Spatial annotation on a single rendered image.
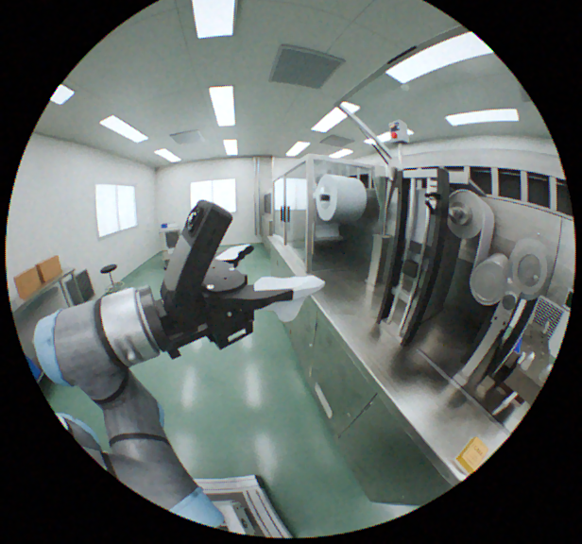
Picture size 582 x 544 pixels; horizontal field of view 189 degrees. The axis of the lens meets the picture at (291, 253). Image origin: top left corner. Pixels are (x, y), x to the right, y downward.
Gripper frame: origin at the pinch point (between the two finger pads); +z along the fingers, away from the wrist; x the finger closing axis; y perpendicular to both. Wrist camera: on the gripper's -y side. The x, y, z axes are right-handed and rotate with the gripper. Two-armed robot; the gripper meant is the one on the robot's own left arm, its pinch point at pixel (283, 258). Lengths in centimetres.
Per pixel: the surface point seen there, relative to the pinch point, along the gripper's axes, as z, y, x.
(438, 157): 82, -43, 23
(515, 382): 16, 15, 65
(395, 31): 88, -159, 4
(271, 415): 8, 126, -7
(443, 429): 5, 27, 47
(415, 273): 33.6, 6.3, 20.3
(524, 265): 26, -9, 50
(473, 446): 0, 24, 56
